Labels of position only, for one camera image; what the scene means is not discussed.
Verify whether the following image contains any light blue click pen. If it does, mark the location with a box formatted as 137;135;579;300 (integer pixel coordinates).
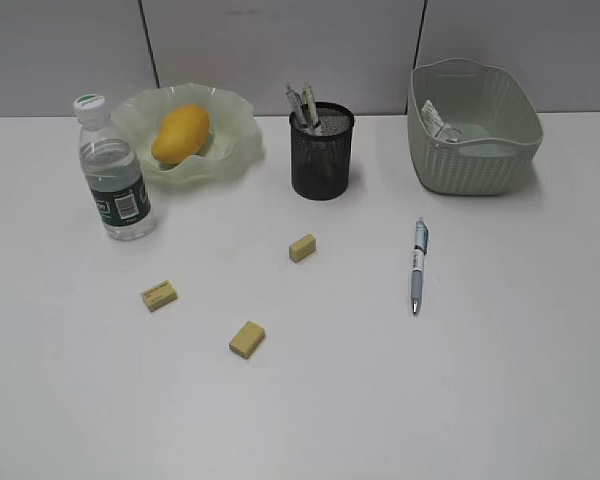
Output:
410;217;429;316

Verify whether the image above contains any grey click pen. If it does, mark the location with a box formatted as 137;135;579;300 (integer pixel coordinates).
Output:
285;83;309;133

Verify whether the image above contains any beige click pen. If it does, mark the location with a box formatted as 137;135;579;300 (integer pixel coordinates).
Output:
302;82;322;136

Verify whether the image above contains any yellow mango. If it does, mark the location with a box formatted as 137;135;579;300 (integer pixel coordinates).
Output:
151;105;211;165

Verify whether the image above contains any white waste paper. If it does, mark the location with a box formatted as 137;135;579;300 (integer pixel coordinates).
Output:
421;99;460;143

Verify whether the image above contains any clear plastic water bottle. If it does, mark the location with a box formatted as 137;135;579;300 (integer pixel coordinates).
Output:
73;94;156;241

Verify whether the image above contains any yellow eraser upper middle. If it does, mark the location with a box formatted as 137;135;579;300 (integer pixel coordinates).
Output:
289;234;317;263

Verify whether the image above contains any black mesh pen holder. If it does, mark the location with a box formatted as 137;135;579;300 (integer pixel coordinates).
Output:
288;102;355;201

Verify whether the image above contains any yellow eraser lower middle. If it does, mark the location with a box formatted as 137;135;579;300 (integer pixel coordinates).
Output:
229;321;266;359

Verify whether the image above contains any green frosted glass plate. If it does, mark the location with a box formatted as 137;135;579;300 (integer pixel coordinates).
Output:
112;83;265;187

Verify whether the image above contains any yellow eraser with label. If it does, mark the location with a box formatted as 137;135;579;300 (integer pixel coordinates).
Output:
141;280;178;312

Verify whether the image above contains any light green woven basket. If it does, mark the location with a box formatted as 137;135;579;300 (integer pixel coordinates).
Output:
408;58;543;196

